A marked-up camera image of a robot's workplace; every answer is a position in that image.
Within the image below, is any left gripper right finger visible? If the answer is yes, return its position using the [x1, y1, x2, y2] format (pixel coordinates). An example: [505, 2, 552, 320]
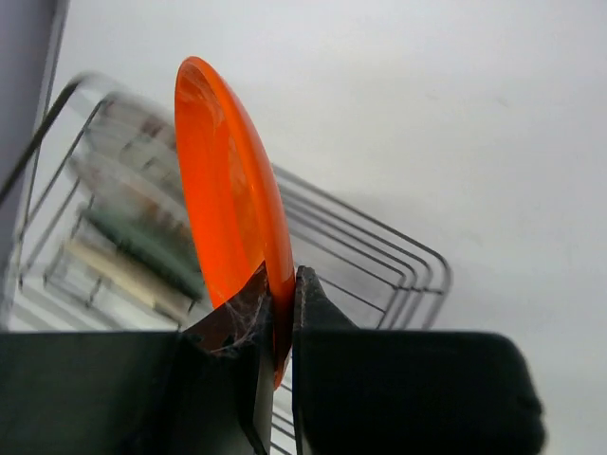
[292, 266, 545, 454]

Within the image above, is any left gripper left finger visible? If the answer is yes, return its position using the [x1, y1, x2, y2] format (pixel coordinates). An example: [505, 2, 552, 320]
[1, 267, 273, 454]

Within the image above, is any cream peach plate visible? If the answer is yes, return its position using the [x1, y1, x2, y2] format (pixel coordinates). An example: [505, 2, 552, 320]
[64, 240, 198, 324]

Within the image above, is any orange translucent plate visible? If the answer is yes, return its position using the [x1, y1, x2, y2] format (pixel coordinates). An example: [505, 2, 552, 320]
[175, 56, 295, 384]

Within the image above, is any green blue floral plate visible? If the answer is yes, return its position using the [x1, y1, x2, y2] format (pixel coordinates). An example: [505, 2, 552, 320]
[80, 206, 206, 300]

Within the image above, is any white plate orange sunburst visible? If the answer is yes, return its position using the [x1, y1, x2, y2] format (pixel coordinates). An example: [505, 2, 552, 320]
[67, 146, 190, 228]

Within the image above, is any white enamel plate green rim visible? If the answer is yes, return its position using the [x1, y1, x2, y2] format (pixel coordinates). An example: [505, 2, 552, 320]
[90, 91, 176, 159]

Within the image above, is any metal wire dish rack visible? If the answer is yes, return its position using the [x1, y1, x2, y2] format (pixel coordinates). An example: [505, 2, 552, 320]
[0, 70, 454, 455]

